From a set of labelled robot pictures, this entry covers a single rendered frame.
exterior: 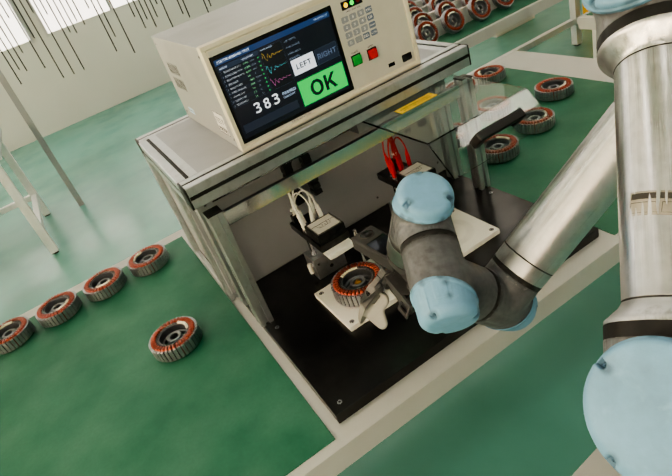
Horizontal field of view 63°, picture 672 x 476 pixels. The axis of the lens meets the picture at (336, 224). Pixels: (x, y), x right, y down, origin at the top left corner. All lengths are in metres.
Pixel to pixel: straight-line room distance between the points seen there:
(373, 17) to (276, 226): 0.50
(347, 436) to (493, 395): 1.01
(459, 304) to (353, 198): 0.76
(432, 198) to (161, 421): 0.71
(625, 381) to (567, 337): 1.56
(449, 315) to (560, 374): 1.32
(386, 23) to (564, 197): 0.59
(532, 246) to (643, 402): 0.30
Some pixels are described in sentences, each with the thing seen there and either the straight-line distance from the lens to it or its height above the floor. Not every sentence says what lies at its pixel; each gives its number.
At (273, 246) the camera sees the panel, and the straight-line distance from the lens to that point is 1.30.
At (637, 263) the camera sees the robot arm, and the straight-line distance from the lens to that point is 0.54.
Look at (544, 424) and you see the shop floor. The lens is 1.84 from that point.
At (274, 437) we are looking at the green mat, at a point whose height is 0.75.
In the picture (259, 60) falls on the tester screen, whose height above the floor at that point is 1.26.
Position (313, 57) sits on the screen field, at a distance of 1.10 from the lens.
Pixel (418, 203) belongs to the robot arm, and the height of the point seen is 1.14.
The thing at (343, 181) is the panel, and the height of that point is 0.89.
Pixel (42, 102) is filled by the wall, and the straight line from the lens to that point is 7.33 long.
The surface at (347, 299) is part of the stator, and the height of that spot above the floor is 0.81.
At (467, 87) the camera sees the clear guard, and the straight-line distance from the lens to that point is 1.18.
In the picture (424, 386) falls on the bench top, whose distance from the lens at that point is 0.98.
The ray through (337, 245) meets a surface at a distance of 1.12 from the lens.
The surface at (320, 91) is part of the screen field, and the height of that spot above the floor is 1.16.
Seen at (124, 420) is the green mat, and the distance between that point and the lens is 1.21.
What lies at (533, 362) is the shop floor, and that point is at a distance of 1.99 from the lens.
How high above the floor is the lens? 1.49
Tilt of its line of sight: 31 degrees down
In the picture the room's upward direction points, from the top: 20 degrees counter-clockwise
